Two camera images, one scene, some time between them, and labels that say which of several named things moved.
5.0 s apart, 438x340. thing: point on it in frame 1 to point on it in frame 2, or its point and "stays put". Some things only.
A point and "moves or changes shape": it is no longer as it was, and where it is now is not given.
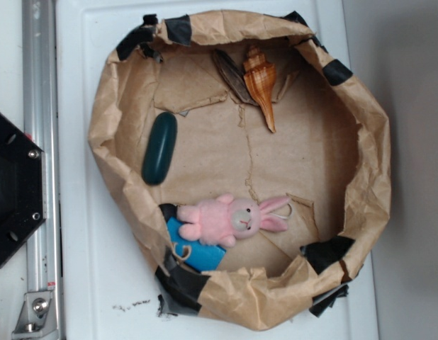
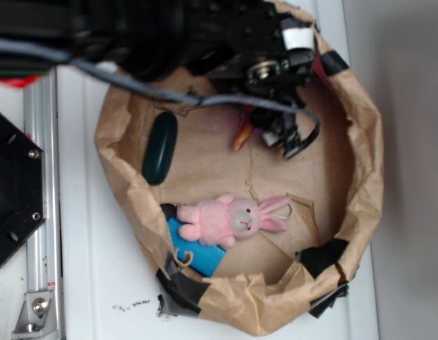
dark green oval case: [159, 148] stays put
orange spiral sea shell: [259, 76] moves or changes shape
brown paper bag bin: [255, 172] stays put
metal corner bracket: [37, 319] stays put
